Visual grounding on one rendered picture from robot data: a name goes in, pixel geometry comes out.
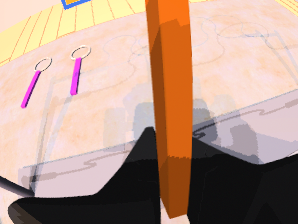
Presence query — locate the orange bar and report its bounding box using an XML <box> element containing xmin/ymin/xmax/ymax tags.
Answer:
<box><xmin>145</xmin><ymin>0</ymin><xmax>193</xmax><ymax>218</ymax></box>

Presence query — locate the white loop with magenta handle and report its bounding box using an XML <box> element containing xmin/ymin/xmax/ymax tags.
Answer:
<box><xmin>71</xmin><ymin>45</ymin><xmax>90</xmax><ymax>95</ymax></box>
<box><xmin>20</xmin><ymin>57</ymin><xmax>52</xmax><ymax>108</ymax></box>

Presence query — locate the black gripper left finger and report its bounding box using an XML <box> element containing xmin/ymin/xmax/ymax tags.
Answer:
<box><xmin>8</xmin><ymin>127</ymin><xmax>161</xmax><ymax>224</ymax></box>

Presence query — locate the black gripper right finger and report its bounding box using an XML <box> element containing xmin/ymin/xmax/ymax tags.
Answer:
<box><xmin>186</xmin><ymin>137</ymin><xmax>298</xmax><ymax>224</ymax></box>

